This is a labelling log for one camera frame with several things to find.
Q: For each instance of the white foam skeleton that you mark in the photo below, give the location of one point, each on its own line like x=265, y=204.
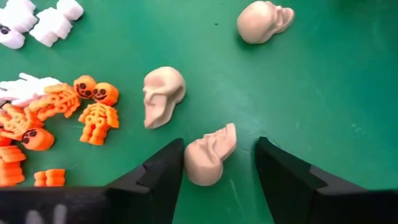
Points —
x=15, y=18
x=53, y=25
x=21, y=88

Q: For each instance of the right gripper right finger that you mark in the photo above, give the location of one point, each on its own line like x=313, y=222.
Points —
x=295, y=186

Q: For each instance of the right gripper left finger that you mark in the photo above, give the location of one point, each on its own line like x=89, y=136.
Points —
x=149, y=193

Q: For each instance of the beige plastic skull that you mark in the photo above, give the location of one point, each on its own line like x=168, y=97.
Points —
x=261, y=21
x=163, y=93
x=205, y=158

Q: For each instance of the green table mat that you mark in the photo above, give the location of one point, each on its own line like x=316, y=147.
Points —
x=311, y=93

